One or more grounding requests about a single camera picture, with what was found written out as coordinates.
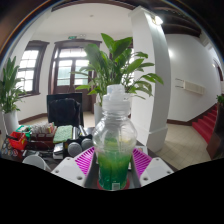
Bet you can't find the brown wooden glazed door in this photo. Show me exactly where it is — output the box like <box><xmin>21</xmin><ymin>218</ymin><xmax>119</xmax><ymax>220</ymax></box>
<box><xmin>48</xmin><ymin>39</ymin><xmax>103</xmax><ymax>113</ymax></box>

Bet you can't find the black monitor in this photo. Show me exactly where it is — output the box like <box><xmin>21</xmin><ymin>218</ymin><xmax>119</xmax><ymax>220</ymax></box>
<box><xmin>46</xmin><ymin>92</ymin><xmax>84</xmax><ymax>128</ymax></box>

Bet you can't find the clear bottle with green drink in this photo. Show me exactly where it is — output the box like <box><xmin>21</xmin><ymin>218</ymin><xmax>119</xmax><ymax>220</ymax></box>
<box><xmin>92</xmin><ymin>83</ymin><xmax>138</xmax><ymax>192</ymax></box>

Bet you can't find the green sponge cloth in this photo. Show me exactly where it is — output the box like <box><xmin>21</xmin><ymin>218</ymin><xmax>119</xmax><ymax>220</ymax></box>
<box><xmin>52</xmin><ymin>124</ymin><xmax>74</xmax><ymax>144</ymax></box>

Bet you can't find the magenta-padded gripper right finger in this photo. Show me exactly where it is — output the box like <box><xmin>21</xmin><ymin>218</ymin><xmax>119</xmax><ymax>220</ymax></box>
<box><xmin>128</xmin><ymin>147</ymin><xmax>175</xmax><ymax>190</ymax></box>

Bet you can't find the brown-framed window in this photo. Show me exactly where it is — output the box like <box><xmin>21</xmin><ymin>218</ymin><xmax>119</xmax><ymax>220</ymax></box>
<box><xmin>14</xmin><ymin>40</ymin><xmax>50</xmax><ymax>98</ymax></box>

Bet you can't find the leafy plant in white pot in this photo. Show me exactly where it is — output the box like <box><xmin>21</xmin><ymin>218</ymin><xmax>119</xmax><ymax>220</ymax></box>
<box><xmin>0</xmin><ymin>55</ymin><xmax>28</xmax><ymax>134</ymax></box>
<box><xmin>71</xmin><ymin>32</ymin><xmax>165</xmax><ymax>126</ymax></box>

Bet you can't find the printed paper leaflet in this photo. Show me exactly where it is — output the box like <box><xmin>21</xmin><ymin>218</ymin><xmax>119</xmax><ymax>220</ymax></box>
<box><xmin>134</xmin><ymin>144</ymin><xmax>150</xmax><ymax>156</ymax></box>

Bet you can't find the grey-headed microphone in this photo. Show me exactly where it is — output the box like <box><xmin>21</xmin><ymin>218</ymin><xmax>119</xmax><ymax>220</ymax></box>
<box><xmin>67</xmin><ymin>128</ymin><xmax>84</xmax><ymax>158</ymax></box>
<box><xmin>78</xmin><ymin>125</ymin><xmax>95</xmax><ymax>152</ymax></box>

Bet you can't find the green box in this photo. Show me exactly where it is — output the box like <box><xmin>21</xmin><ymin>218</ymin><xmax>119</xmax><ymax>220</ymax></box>
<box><xmin>14</xmin><ymin>124</ymin><xmax>31</xmax><ymax>134</ymax></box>

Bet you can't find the red box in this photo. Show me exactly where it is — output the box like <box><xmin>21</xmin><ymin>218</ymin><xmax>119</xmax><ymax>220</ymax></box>
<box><xmin>7</xmin><ymin>131</ymin><xmax>29</xmax><ymax>151</ymax></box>

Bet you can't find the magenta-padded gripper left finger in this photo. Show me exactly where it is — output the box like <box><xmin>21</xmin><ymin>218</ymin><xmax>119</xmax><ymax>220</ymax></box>
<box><xmin>50</xmin><ymin>146</ymin><xmax>100</xmax><ymax>190</ymax></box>

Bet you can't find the bright wall lamp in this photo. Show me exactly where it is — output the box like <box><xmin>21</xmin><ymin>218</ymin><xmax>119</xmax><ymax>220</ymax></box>
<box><xmin>153</xmin><ymin>14</ymin><xmax>164</xmax><ymax>26</ymax></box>

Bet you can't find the white wall radiator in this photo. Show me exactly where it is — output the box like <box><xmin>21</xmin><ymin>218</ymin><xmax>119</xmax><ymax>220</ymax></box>
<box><xmin>174</xmin><ymin>78</ymin><xmax>206</xmax><ymax>96</ymax></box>

